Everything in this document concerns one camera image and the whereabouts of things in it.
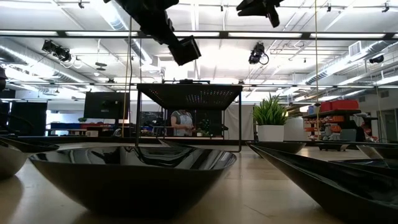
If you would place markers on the silver ceiling air duct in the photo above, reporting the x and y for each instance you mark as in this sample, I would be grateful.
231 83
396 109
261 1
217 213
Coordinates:
335 73
18 57

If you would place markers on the black hanging ceiling camera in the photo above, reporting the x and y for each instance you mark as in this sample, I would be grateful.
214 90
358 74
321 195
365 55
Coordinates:
256 53

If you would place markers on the black monitor screen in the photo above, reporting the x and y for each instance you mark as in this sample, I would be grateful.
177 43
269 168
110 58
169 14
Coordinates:
105 105

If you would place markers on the storage rack with parts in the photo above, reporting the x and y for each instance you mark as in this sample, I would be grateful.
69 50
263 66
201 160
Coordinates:
342 124

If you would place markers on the person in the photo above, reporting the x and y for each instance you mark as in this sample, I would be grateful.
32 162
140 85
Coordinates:
183 124

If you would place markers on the green plant in white pot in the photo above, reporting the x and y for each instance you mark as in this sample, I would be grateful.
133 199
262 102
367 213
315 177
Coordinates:
270 133

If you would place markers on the black perforated metal shelf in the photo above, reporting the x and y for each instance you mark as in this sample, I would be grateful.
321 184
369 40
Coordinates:
189 95

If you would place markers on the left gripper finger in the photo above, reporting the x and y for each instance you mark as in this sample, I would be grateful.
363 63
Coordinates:
173 31
166 37

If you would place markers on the red storage bins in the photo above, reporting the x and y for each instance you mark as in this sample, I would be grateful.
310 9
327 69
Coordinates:
342 105

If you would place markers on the black partition panel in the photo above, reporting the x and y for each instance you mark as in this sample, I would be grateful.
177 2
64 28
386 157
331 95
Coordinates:
28 118

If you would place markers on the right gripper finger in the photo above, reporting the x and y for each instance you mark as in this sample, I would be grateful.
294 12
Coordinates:
245 7
248 13

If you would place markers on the black ceiling spotlight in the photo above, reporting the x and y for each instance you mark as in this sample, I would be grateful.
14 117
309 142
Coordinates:
57 50

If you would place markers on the black leaf-shaped mini plate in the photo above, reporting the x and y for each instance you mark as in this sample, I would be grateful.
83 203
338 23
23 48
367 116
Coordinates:
37 147
280 147
133 186

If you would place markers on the black teardrop mini plate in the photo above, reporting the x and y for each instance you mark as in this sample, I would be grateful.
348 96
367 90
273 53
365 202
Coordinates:
11 163
326 193

